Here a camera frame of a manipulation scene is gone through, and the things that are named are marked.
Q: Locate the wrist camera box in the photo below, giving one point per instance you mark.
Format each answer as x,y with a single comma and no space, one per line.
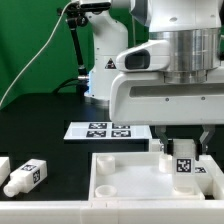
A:
153,55

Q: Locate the white marker base plate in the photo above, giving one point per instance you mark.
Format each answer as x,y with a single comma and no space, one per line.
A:
106,130

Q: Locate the white U-shaped fixture wall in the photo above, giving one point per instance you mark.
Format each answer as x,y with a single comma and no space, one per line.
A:
207,211

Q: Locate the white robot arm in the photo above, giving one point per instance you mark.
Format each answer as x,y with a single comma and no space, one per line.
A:
175,80

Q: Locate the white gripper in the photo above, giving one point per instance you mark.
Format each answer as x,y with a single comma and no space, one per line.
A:
145,99

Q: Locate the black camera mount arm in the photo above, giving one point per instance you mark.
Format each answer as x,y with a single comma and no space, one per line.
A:
75,17

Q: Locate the white square tabletop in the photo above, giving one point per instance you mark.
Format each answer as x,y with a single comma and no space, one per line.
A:
134,176

